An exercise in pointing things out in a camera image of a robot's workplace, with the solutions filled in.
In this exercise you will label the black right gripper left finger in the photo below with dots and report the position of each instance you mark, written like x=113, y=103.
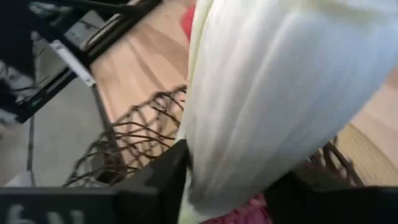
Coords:
x=149, y=193

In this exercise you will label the white tape strip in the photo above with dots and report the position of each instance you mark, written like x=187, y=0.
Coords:
x=73, y=63

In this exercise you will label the black aluminium table frame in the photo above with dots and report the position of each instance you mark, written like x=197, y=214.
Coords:
x=124, y=25

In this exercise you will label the white and green leek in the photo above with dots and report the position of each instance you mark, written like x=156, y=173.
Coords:
x=264, y=93

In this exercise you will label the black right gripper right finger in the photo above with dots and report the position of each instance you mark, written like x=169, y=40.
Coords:
x=326, y=205

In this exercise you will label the round tan woven placemat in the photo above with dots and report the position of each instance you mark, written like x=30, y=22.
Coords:
x=370, y=158

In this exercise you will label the red bell pepper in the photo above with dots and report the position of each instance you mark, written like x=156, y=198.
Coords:
x=188, y=23

